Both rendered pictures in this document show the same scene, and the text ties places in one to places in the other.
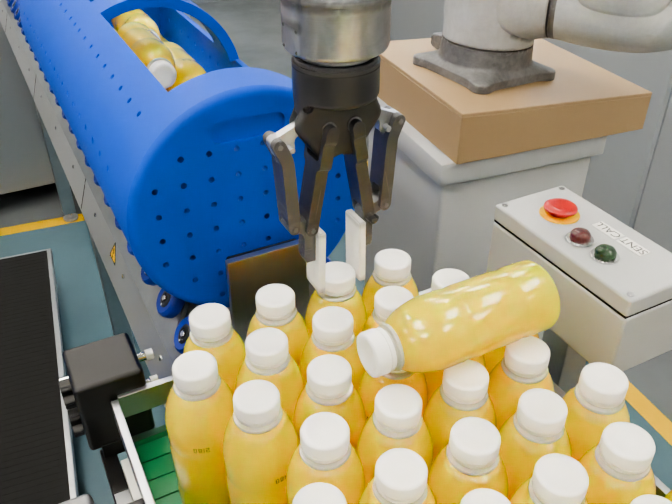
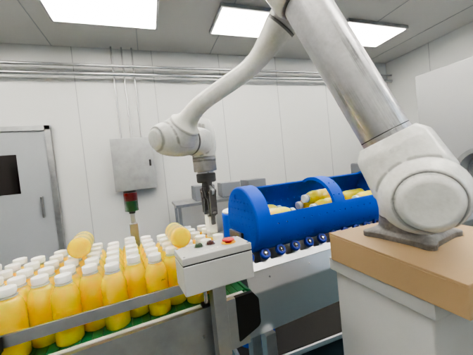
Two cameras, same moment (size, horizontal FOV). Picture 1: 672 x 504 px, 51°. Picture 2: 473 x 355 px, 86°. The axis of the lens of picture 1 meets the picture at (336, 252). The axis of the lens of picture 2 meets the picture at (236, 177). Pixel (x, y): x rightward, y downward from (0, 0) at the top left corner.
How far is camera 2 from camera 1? 1.24 m
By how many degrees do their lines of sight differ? 91
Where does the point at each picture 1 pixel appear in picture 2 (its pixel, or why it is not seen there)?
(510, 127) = (351, 251)
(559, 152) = (392, 291)
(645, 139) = not seen: outside the picture
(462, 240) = (350, 314)
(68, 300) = not seen: hidden behind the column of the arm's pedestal
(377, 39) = (196, 167)
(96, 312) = not seen: hidden behind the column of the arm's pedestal
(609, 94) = (425, 266)
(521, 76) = (396, 237)
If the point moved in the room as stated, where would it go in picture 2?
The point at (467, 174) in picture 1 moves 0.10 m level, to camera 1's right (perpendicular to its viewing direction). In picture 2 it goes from (340, 269) to (354, 284)
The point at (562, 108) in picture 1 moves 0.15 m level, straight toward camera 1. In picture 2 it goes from (380, 256) to (316, 253)
